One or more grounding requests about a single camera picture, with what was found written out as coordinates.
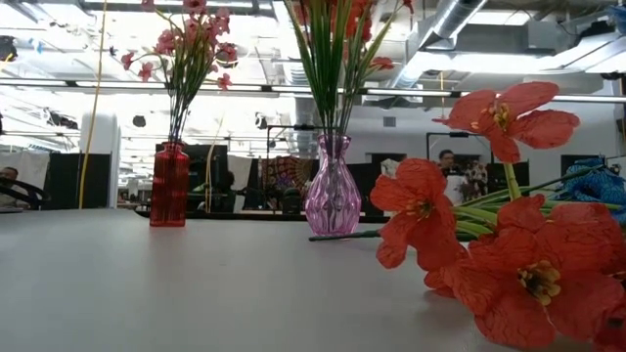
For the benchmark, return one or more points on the purple glass vase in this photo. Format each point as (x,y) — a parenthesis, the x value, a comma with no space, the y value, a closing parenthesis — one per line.
(332,200)

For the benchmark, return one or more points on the red artificial flower bunch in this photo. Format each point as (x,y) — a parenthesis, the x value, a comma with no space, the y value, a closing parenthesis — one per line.
(327,73)
(528,274)

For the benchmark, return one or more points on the pink artificial flower bunch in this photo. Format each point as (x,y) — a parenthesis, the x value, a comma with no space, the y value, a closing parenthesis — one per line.
(182,107)

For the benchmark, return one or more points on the red ribbed glass vase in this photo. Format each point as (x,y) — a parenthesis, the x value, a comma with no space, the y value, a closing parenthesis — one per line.
(169,190)

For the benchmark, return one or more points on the mandala patterned tapestry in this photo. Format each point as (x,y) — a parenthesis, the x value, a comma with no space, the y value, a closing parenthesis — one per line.
(283,171)

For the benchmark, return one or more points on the small black ceiling fixture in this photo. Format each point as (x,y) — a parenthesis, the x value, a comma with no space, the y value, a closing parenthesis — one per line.
(260,121)
(139,120)

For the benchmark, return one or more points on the person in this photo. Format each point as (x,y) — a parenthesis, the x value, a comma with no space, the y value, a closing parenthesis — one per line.
(446,159)
(226,188)
(9,173)

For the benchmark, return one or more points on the black dome ceiling fixture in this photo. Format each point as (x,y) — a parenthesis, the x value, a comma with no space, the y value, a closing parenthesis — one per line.
(226,62)

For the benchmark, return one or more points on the floral patterned cloth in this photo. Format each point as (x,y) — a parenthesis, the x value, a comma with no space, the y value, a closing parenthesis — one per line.
(477,178)

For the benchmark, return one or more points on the black partition panel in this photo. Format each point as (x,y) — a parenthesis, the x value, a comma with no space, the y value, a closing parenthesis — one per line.
(68,181)

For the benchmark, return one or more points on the white hanging sheet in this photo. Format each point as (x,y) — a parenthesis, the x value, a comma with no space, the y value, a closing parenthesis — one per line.
(29,163)

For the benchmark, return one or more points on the black aluminium table frame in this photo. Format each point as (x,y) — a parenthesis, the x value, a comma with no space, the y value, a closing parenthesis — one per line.
(244,215)

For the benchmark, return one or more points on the long ceiling light rail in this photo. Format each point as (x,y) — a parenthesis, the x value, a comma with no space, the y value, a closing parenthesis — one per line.
(244,88)

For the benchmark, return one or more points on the silver spiral ventilation duct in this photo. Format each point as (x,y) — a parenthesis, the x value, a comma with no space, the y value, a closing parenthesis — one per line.
(450,19)
(283,54)

